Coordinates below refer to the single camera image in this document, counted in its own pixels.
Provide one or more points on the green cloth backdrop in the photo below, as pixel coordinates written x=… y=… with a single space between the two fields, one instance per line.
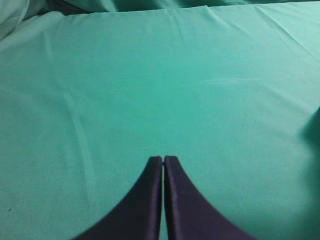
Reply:
x=14 y=12

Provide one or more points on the green cloth table cover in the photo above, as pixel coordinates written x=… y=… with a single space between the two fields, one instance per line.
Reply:
x=233 y=91

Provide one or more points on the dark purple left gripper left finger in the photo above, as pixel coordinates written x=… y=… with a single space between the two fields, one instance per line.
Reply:
x=138 y=215

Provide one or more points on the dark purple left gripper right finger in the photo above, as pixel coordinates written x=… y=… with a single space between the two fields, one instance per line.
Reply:
x=189 y=216

